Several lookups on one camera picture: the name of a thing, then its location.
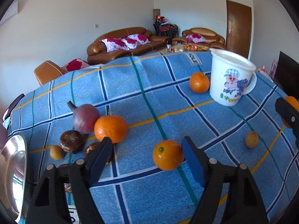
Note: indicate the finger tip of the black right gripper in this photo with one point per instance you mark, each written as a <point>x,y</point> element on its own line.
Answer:
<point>289,114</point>

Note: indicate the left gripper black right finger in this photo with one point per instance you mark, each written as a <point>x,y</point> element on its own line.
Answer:
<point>244,203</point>

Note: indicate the small yellow round fruit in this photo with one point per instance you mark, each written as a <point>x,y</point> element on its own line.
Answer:
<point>251,139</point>

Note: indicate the small yellow-brown longan fruit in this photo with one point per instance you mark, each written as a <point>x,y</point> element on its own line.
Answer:
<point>57,153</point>

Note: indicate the dark brown mangosteen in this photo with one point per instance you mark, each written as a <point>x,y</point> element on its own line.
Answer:
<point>72,141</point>

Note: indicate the small orange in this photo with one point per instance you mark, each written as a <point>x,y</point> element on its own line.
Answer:
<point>168,155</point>

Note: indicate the large orange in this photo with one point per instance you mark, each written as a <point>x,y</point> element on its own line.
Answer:
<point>111,126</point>

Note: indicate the black television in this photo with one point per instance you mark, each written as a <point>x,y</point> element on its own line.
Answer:
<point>287,75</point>

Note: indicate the silver metal plate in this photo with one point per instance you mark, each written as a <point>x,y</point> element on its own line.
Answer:
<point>13,177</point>

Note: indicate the white cartoon mug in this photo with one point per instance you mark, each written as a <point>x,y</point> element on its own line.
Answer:
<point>232,76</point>

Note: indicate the purple red onion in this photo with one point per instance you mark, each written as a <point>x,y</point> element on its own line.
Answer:
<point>84,117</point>

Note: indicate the brown leather armchair far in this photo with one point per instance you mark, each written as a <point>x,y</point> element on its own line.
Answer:
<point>214,40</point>

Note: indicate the brown wooden door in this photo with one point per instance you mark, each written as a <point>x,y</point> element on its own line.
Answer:
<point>238,29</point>

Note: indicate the pink floral cushion on armchair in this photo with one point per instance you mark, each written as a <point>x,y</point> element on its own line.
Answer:
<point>196,38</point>

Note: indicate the blue plaid tablecloth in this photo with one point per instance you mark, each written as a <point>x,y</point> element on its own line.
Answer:
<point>152,94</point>

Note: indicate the wooden coffee table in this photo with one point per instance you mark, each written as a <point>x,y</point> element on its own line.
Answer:
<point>179,48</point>

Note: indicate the brown leather chair near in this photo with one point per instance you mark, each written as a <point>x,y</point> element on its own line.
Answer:
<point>47,71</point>

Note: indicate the pink floral cushion near chair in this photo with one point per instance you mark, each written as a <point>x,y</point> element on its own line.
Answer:
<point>75,64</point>

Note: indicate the stacked dark chairs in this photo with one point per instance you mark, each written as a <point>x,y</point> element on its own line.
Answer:
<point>166,29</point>

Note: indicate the long brown leather sofa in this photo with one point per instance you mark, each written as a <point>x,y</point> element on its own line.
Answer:
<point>132,41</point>

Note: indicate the white wall air conditioner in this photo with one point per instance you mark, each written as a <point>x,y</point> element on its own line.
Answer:
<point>10,13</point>

